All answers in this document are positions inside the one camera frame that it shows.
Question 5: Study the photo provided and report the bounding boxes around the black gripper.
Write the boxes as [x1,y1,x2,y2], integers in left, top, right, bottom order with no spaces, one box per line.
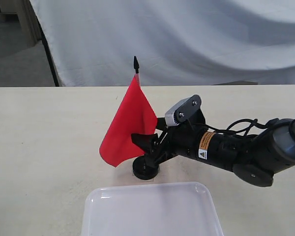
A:
[131,109,207,166]

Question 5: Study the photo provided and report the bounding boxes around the red flag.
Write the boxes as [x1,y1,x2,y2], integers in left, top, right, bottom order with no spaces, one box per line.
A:
[99,57,157,167]

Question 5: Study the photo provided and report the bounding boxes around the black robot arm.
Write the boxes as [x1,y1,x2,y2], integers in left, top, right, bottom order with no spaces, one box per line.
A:
[131,110,295,187]

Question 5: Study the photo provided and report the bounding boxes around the black round flag base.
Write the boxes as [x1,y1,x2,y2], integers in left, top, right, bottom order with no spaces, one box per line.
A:
[132,156,159,180]

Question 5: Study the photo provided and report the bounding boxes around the white plastic tray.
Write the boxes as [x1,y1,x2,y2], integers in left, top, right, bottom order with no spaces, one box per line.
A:
[81,182,223,236]

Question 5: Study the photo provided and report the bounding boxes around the white backdrop cloth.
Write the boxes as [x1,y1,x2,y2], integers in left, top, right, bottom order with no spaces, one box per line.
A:
[31,0,295,86]

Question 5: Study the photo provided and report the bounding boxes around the wooden furniture in background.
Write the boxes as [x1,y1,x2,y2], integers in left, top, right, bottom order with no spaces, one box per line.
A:
[0,0,41,47]

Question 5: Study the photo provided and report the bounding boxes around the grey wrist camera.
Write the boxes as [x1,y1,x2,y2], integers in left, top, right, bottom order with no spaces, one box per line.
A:
[164,94,202,127]

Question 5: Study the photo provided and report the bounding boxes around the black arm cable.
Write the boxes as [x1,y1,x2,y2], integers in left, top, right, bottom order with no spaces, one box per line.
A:
[204,118,266,137]

